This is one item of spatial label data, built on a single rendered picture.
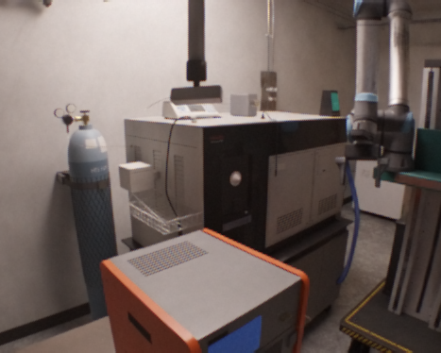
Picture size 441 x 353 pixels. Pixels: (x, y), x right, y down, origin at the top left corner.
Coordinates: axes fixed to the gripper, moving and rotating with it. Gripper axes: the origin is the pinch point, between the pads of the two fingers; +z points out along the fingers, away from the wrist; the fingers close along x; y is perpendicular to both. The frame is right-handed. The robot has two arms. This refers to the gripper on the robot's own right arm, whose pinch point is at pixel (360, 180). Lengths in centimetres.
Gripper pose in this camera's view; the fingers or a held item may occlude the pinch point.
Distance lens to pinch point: 123.6
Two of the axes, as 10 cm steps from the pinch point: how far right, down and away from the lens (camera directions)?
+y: 6.2, 2.2, 7.5
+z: -1.8, 9.7, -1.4
